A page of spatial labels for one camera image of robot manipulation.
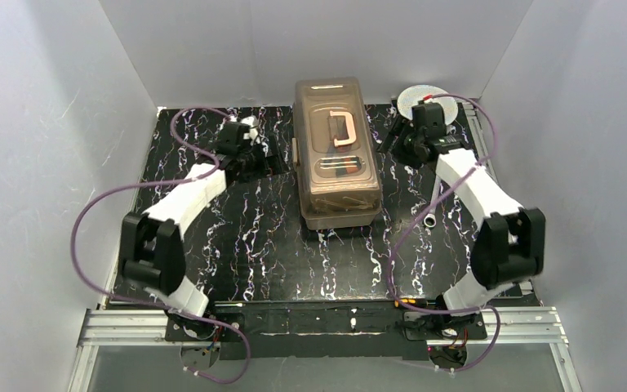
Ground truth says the translucent brown tool box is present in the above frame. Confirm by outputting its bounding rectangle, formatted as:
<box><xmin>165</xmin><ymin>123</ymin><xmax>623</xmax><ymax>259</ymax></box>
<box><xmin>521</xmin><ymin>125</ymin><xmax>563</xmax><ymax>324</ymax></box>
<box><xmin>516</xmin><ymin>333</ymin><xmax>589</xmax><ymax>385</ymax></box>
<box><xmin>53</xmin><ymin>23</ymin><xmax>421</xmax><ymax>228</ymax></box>
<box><xmin>291</xmin><ymin>77</ymin><xmax>383</xmax><ymax>230</ymax></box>

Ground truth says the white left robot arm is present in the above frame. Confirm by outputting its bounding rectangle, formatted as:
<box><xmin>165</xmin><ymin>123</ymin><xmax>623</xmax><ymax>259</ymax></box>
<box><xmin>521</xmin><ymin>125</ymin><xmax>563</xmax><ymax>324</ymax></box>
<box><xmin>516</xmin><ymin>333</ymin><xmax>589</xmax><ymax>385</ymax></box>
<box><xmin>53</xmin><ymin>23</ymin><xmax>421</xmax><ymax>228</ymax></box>
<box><xmin>118</xmin><ymin>116</ymin><xmax>285</xmax><ymax>317</ymax></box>

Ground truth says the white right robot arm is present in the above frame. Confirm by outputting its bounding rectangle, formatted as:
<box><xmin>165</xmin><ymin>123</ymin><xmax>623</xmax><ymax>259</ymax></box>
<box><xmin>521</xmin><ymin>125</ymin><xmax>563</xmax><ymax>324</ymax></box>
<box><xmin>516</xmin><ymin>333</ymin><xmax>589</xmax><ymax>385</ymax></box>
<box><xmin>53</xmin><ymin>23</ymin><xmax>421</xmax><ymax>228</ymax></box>
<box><xmin>380</xmin><ymin>96</ymin><xmax>546</xmax><ymax>315</ymax></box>

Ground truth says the grey filament spool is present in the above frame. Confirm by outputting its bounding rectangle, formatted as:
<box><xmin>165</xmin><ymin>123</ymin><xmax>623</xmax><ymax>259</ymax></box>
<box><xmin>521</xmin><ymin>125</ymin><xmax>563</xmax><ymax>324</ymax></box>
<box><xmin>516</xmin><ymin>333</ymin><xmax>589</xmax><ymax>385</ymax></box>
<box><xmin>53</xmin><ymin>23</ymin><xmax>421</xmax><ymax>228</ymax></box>
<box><xmin>396</xmin><ymin>84</ymin><xmax>459</xmax><ymax>125</ymax></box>

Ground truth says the silver combination wrench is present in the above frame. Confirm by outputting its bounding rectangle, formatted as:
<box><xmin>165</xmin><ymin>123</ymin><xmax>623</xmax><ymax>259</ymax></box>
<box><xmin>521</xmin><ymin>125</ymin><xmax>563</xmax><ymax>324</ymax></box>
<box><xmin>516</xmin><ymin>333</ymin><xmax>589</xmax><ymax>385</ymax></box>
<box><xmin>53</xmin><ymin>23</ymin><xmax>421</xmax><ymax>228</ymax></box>
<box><xmin>423</xmin><ymin>176</ymin><xmax>442</xmax><ymax>229</ymax></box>

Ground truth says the black marbled mat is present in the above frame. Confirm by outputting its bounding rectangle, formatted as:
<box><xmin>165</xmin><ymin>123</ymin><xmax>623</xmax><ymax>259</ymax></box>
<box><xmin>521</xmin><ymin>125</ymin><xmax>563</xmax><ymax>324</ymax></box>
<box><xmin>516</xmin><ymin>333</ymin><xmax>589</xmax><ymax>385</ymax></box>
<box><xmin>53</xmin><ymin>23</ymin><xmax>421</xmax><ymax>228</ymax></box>
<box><xmin>141</xmin><ymin>106</ymin><xmax>477</xmax><ymax>302</ymax></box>

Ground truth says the orange black screwdriver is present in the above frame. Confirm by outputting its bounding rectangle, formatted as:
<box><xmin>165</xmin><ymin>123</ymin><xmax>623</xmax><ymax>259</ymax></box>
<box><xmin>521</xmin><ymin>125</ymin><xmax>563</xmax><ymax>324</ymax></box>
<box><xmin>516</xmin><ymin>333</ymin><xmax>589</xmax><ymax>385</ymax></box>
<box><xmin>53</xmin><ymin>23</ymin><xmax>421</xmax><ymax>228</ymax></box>
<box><xmin>394</xmin><ymin>298</ymin><xmax>429</xmax><ymax>309</ymax></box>

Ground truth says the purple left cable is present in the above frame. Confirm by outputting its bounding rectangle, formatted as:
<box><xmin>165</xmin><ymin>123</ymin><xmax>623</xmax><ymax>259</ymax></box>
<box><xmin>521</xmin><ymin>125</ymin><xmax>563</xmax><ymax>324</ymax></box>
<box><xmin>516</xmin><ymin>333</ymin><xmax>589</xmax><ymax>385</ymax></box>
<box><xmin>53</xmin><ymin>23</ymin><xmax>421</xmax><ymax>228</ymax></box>
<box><xmin>69</xmin><ymin>107</ymin><xmax>251</xmax><ymax>386</ymax></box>

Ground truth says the purple cable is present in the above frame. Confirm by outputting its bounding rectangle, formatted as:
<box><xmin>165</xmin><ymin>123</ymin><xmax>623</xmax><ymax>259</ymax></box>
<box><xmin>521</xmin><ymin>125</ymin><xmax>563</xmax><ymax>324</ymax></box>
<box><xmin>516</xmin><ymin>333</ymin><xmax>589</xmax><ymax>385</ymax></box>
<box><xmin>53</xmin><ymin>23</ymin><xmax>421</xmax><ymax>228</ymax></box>
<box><xmin>69</xmin><ymin>107</ymin><xmax>251</xmax><ymax>386</ymax></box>
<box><xmin>386</xmin><ymin>92</ymin><xmax>503</xmax><ymax>374</ymax></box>

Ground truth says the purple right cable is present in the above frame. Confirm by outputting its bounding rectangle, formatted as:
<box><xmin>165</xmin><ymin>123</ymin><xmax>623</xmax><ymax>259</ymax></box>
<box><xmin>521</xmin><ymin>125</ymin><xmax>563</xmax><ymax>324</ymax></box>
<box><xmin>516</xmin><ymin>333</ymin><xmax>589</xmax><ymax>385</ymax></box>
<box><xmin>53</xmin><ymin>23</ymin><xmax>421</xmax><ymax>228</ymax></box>
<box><xmin>386</xmin><ymin>92</ymin><xmax>503</xmax><ymax>374</ymax></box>

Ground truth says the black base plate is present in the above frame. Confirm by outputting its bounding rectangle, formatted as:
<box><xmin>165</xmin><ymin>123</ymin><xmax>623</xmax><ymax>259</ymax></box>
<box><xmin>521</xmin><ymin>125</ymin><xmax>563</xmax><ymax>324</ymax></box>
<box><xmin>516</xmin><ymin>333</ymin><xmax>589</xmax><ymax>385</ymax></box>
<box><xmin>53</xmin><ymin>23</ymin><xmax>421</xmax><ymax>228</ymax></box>
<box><xmin>166</xmin><ymin>300</ymin><xmax>487</xmax><ymax>360</ymax></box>

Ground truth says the aluminium frame rail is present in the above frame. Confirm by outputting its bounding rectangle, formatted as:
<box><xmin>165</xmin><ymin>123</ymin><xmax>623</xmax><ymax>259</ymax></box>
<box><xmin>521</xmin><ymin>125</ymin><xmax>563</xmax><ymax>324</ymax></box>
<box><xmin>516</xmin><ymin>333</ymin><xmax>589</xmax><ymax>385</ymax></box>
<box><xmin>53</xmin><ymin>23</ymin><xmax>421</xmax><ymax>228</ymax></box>
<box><xmin>69</xmin><ymin>301</ymin><xmax>580</xmax><ymax>391</ymax></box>

